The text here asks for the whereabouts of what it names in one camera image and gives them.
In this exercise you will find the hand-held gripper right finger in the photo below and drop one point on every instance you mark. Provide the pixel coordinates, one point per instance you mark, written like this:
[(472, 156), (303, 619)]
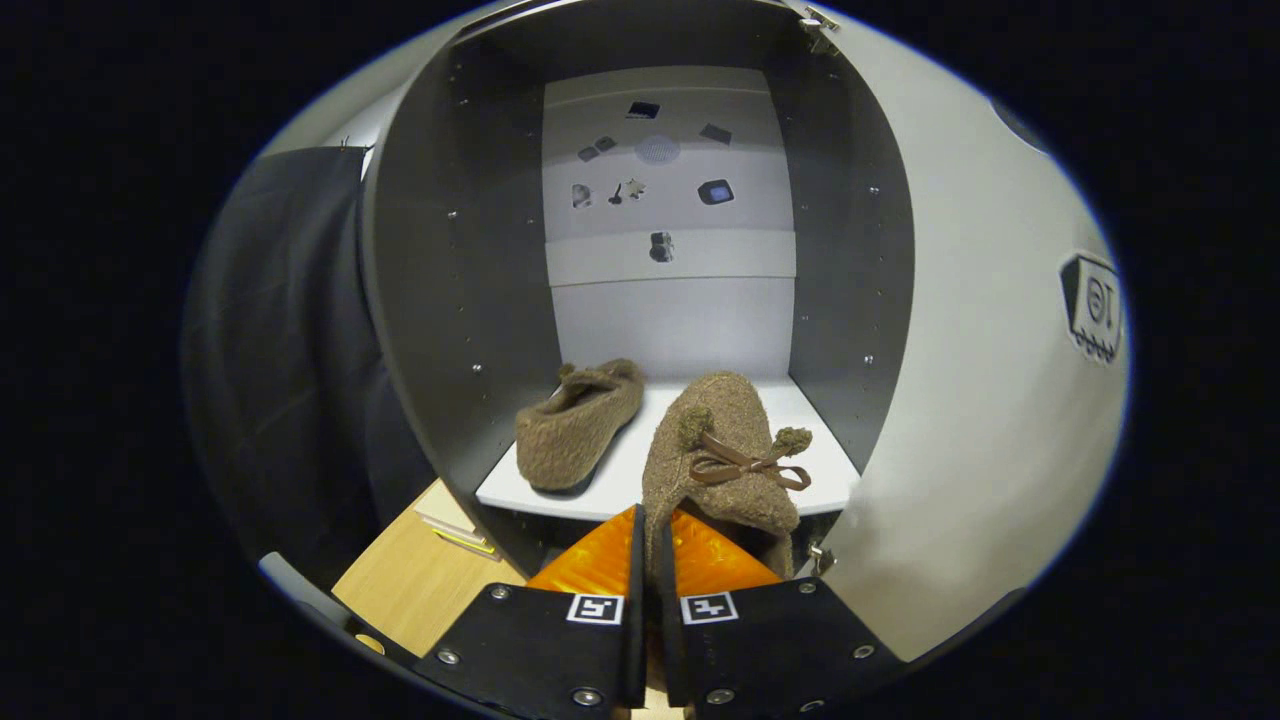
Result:
[(668, 640)]

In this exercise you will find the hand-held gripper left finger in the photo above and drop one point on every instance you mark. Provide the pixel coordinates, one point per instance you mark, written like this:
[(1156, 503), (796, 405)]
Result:
[(636, 640)]

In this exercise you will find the brown fuzzy shoe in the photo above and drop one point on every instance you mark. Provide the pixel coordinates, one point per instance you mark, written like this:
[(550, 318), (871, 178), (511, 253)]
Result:
[(575, 430), (720, 470)]

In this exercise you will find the white shoe cabinet door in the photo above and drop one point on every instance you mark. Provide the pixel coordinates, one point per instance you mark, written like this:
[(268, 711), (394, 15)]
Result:
[(980, 400)]

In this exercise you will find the dark grey shoe cabinet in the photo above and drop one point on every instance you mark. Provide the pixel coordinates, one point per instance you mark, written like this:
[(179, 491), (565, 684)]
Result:
[(470, 260)]

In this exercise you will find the white cabinet shelf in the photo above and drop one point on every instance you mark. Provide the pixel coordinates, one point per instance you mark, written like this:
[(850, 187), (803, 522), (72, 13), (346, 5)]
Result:
[(630, 450)]

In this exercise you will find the stack of books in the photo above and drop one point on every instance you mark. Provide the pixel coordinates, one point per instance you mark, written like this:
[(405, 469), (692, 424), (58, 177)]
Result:
[(440, 508)]

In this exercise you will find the black backdrop cloth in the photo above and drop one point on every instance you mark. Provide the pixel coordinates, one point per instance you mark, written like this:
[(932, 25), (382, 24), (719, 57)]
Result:
[(280, 350)]

